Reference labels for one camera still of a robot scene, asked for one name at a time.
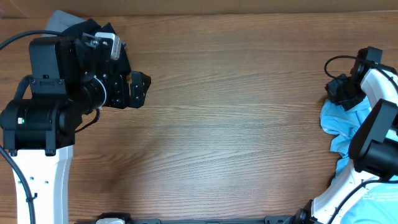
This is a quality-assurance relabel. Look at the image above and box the light blue printed t-shirt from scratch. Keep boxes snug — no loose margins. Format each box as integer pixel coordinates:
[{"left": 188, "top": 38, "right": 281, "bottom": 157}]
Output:
[{"left": 320, "top": 99, "right": 397, "bottom": 224}]

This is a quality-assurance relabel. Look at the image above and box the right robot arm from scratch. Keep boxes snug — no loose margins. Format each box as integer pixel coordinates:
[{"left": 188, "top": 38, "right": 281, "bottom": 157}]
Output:
[{"left": 285, "top": 47, "right": 397, "bottom": 223}]

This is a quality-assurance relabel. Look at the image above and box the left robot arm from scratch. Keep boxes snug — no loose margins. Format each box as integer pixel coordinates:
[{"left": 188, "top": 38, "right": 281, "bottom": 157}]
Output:
[{"left": 1, "top": 30, "right": 151, "bottom": 223}]

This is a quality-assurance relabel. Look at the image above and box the folded black garment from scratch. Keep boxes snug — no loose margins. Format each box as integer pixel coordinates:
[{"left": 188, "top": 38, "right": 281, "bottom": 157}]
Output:
[{"left": 62, "top": 19, "right": 131, "bottom": 74}]

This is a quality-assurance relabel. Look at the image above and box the folded grey garment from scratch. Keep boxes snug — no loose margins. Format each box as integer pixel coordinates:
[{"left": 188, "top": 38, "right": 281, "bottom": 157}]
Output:
[{"left": 45, "top": 10, "right": 85, "bottom": 32}]

